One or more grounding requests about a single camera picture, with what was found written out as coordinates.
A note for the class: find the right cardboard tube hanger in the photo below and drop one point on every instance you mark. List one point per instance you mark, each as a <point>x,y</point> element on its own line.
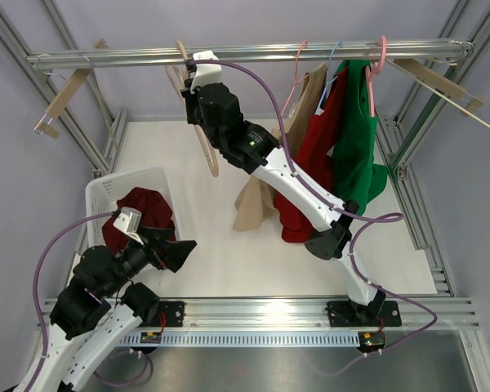
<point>449,90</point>

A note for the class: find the red t shirt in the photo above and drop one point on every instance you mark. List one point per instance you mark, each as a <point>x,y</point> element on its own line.
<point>310,137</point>

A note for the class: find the silver clothes rail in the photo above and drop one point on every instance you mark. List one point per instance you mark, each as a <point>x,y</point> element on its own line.
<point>443,49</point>

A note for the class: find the aluminium frame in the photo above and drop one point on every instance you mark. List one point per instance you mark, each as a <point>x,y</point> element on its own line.
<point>403,177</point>

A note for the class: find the pink plastic hanger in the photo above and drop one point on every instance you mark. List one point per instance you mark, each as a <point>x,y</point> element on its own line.
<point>372,71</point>

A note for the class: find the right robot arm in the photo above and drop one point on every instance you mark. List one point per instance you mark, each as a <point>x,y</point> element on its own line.
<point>250,147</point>

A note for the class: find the beige t shirt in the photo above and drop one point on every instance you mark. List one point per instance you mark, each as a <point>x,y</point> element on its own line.
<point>281,175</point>

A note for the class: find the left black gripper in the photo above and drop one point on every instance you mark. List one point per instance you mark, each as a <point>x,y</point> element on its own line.
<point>174,252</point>

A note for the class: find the white plastic laundry basket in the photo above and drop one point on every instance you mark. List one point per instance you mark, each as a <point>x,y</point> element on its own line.
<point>146,190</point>

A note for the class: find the white slotted cable duct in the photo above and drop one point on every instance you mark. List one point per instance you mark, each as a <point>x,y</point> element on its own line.
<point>192,339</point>

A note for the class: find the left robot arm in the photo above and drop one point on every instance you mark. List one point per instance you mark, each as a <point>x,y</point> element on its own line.
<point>101,305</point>

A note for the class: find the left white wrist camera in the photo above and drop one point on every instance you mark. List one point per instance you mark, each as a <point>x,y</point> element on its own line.
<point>127,222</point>

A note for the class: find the pink wire hanger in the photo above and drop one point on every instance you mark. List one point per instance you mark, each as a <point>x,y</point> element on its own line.
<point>296,79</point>

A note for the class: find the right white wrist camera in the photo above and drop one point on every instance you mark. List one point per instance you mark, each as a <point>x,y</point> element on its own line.
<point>203,74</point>

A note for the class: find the blue wire hanger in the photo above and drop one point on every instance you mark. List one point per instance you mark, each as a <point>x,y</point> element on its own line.
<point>330,78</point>

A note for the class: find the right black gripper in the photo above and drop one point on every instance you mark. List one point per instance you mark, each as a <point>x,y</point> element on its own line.
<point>190,98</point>

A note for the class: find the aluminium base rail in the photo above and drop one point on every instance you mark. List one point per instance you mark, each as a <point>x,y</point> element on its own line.
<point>309,313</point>

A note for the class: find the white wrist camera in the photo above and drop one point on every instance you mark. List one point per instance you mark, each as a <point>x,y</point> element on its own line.
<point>127,222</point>
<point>203,74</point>

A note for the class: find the green t shirt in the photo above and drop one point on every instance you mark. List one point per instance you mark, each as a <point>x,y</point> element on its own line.
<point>356,176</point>

